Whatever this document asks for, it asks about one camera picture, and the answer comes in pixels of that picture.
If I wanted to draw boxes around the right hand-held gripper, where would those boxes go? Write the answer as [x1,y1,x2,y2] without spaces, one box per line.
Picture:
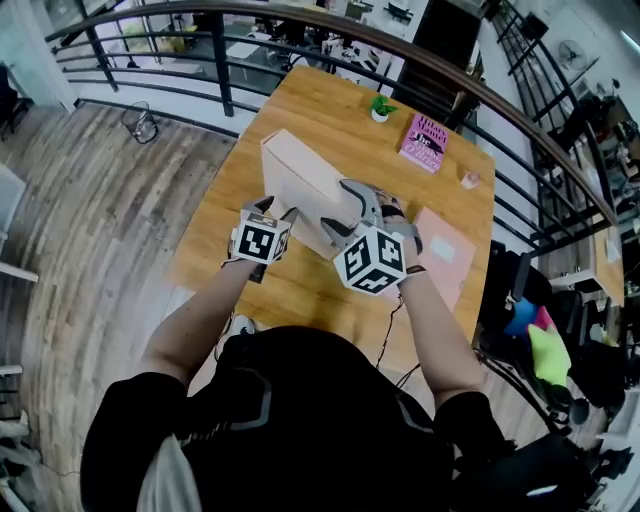
[319,178,424,296]

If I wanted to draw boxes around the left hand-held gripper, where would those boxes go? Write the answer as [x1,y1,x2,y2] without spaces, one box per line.
[229,195,300,285]

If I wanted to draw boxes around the beige box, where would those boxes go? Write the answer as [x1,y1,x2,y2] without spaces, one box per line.
[259,128,366,261]

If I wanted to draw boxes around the pink box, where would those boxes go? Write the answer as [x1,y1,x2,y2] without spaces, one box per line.
[384,206,478,314]

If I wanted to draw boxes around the person's left forearm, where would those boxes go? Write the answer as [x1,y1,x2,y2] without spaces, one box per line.
[142,257,259,386]

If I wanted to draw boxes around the person's right forearm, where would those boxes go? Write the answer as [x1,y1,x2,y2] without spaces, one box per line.
[399,264,486,409]

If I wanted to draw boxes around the person's right hand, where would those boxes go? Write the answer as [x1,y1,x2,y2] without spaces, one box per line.
[373,187,408,227]

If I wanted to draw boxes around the pink book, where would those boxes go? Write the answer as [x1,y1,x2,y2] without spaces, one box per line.
[398,113,450,175]

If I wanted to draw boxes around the small green potted plant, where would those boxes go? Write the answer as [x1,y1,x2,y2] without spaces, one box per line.
[368,94,400,124]

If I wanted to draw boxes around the person's white shoe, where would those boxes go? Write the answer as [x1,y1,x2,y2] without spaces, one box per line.
[230,314,257,339]

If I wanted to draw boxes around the blue cushion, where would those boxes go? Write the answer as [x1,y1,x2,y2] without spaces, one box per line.
[503,298,539,337]

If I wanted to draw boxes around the person's black shirt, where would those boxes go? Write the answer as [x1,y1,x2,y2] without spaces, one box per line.
[79,324,516,512]

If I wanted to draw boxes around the yellow-green cushion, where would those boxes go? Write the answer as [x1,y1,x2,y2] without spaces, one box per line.
[528,323,572,389]

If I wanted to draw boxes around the light wooden side table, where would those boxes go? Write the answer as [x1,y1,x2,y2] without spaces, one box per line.
[592,224,626,309]

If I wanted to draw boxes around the white desk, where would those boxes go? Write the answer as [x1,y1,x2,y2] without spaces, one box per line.
[0,164,41,284]

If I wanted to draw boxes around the white standing fan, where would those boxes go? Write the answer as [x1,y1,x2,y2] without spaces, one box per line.
[557,39,586,71]

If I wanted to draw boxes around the black office chair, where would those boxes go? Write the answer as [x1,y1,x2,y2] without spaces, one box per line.
[477,239,626,436]

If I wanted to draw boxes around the black bag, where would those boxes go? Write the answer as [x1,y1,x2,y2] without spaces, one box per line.
[449,434,601,512]

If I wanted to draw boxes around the thin black cable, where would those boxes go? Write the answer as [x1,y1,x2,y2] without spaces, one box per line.
[214,309,236,361]
[375,294,421,386]

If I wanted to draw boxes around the black wire waste basket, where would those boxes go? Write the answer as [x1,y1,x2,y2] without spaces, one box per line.
[120,100,160,145]

